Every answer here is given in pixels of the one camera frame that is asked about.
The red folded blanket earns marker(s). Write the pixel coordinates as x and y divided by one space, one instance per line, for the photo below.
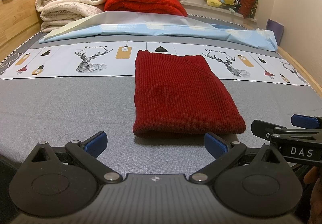
140 2

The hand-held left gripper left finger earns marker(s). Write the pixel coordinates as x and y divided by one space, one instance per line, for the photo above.
96 143

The person's right hand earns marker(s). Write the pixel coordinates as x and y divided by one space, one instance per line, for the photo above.
312 175

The dark red knit sweater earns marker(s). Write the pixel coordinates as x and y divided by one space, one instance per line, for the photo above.
176 93

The black and white plush toy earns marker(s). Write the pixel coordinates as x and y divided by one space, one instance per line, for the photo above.
237 3

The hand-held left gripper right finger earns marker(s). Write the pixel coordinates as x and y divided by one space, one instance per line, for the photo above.
213 144

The light blue duvet cover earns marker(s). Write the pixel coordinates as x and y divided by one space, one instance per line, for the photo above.
151 27

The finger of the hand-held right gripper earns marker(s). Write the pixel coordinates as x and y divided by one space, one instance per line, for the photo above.
261 128
304 121

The white window sill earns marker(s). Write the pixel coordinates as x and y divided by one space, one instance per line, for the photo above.
213 11

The cream fleece folded blanket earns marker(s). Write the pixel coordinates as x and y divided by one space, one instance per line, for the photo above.
63 16

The dark red cushion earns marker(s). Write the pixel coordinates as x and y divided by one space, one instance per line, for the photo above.
248 2

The purple bag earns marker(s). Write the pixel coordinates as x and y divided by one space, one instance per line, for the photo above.
275 31

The wooden bed frame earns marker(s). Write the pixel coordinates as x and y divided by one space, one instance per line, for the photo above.
20 20

